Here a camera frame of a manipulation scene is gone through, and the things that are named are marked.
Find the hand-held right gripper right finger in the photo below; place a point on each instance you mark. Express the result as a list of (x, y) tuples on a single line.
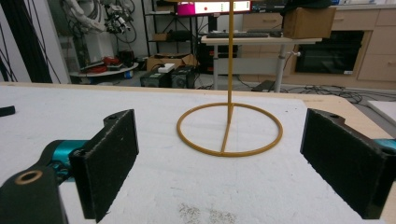
[(345, 163)]

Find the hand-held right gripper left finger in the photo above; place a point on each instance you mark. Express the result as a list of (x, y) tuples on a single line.
[(104, 161)]

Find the round white platform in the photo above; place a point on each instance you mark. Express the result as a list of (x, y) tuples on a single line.
[(104, 72)]

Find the black computer case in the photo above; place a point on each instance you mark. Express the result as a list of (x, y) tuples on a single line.
[(168, 77)]

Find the small black object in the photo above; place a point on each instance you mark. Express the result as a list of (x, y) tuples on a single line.
[(7, 110)]

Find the wooden cabinet with oven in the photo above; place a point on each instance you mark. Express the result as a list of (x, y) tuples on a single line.
[(348, 53)]

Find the open cardboard box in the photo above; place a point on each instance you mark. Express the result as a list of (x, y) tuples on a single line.
[(169, 60)]

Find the white height-adjustable desk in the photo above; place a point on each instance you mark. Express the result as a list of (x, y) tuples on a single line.
[(252, 56)]

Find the black metal shelf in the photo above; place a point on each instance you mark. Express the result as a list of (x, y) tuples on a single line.
[(169, 28)]

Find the black keyboard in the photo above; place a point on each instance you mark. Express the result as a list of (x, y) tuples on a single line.
[(238, 34)]

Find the computer monitor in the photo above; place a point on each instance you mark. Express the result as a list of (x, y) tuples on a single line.
[(211, 7)]

